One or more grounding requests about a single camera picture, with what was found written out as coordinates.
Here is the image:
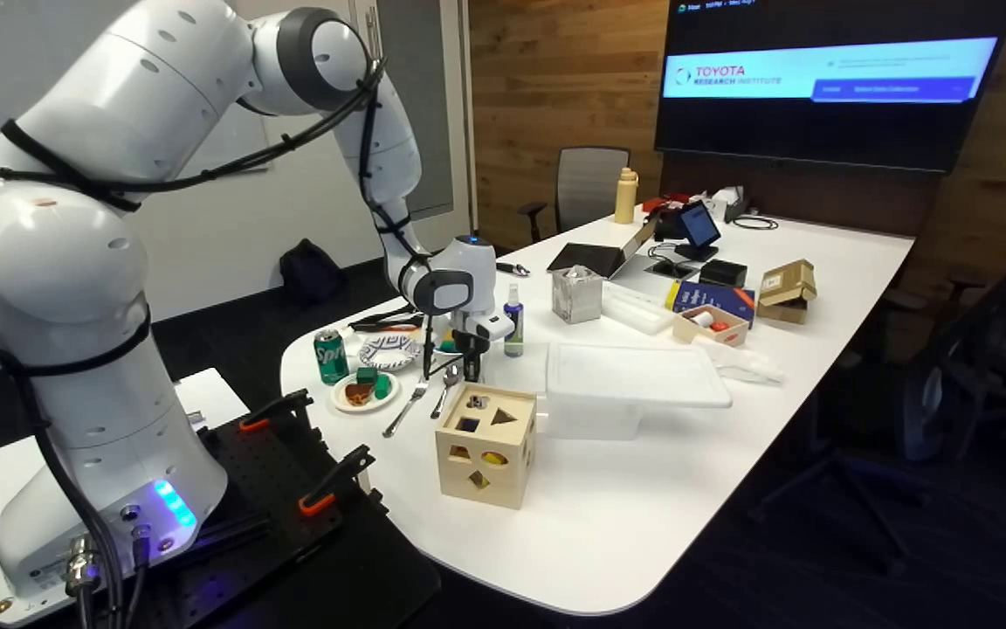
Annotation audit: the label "clear plastic container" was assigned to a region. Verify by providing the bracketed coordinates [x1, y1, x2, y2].
[596, 277, 681, 339]

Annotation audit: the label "orange and black tongs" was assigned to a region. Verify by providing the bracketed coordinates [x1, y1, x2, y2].
[346, 303, 427, 334]

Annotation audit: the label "black clamp with orange handle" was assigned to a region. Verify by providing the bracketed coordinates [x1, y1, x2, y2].
[293, 441, 382, 524]
[230, 389, 317, 441]

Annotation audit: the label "white device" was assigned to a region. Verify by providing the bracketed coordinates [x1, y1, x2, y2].
[705, 183, 751, 223]

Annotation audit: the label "yellow bottle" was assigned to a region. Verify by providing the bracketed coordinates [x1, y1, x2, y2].
[610, 164, 643, 226]

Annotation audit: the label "clear plastic storage box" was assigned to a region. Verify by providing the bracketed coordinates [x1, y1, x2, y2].
[542, 339, 736, 444]

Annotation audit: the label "metal fork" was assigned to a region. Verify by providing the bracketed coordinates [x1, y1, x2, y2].
[382, 380, 434, 441]

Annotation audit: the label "dark mesh office chair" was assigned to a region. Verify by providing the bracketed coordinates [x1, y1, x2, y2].
[891, 205, 1006, 498]

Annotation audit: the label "metal spoon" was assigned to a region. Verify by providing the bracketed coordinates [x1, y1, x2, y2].
[427, 374, 460, 423]

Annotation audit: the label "large wall TV monitor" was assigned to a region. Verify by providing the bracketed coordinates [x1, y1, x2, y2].
[653, 0, 1006, 177]

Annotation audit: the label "small tablet on stand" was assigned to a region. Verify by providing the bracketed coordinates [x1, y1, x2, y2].
[672, 197, 726, 265]

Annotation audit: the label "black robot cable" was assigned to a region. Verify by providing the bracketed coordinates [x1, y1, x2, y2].
[0, 50, 435, 629]

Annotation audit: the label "grey office chair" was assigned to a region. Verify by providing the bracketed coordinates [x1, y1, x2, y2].
[524, 144, 636, 246]

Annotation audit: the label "blue box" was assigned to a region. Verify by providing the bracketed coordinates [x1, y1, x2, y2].
[674, 277, 761, 333]

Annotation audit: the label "green soda can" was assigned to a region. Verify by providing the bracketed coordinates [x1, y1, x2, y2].
[310, 329, 354, 389]

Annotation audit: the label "green plastic cup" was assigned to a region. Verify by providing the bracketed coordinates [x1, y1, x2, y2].
[354, 362, 397, 403]

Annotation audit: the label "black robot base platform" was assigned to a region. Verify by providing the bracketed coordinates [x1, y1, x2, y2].
[115, 389, 450, 629]

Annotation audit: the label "open cardboard box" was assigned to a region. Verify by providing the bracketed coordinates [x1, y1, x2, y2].
[754, 254, 820, 329]

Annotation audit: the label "hand sanitizer bottle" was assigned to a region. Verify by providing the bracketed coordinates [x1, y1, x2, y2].
[501, 289, 526, 361]

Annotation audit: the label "small wooden tray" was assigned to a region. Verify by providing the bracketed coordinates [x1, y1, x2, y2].
[672, 307, 751, 348]

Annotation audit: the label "blue patterned paper plate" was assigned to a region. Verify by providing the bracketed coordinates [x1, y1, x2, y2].
[356, 333, 422, 374]

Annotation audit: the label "black backpack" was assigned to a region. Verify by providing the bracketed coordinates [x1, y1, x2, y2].
[277, 235, 346, 310]

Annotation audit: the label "small black box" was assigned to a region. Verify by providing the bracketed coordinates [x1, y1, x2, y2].
[700, 254, 751, 289]

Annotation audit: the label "white plate with food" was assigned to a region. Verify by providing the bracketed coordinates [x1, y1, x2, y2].
[327, 370, 404, 416]

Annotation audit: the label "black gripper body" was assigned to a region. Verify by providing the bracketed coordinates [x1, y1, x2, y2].
[446, 310, 496, 356]

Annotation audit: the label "wooden shape sorter cube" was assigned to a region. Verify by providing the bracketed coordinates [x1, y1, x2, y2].
[431, 380, 542, 512]

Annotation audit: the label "white paper sheet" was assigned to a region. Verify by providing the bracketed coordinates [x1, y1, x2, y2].
[169, 362, 255, 438]

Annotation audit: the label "grey patterned tissue box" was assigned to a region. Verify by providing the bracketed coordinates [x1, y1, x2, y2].
[547, 263, 609, 329]

